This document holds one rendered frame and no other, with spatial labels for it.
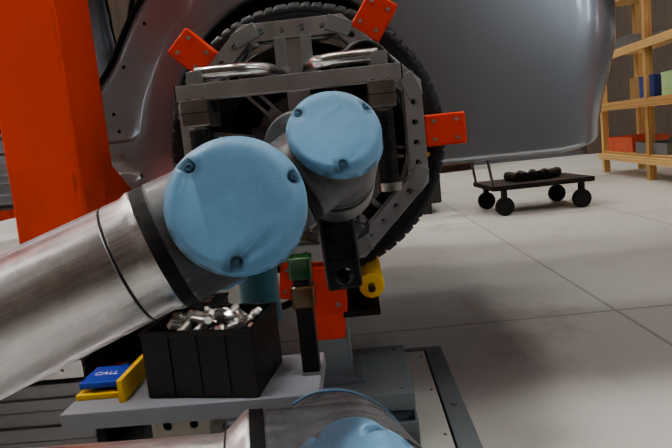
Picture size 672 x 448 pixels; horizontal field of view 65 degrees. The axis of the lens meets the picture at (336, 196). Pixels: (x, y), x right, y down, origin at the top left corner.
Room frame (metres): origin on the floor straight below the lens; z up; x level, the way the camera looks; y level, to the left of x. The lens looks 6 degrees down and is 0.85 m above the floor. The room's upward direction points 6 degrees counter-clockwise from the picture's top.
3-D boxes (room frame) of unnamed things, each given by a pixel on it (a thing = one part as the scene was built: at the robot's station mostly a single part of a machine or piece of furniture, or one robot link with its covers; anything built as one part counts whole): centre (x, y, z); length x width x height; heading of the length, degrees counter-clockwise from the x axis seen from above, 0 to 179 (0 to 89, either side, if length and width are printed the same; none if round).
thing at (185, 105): (1.01, 0.24, 0.93); 0.09 x 0.05 x 0.05; 177
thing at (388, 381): (1.38, 0.05, 0.32); 0.40 x 0.30 x 0.28; 87
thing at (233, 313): (0.90, 0.24, 0.51); 0.20 x 0.14 x 0.13; 79
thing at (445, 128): (1.20, -0.26, 0.85); 0.09 x 0.08 x 0.07; 87
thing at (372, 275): (1.30, -0.07, 0.51); 0.29 x 0.06 x 0.06; 177
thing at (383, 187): (0.97, -0.10, 0.83); 0.04 x 0.04 x 0.16
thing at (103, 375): (0.91, 0.44, 0.47); 0.07 x 0.07 x 0.02; 87
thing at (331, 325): (1.25, 0.06, 0.48); 0.16 x 0.12 x 0.17; 177
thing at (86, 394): (0.91, 0.44, 0.45); 0.08 x 0.08 x 0.01; 87
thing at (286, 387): (0.90, 0.27, 0.44); 0.43 x 0.17 x 0.03; 87
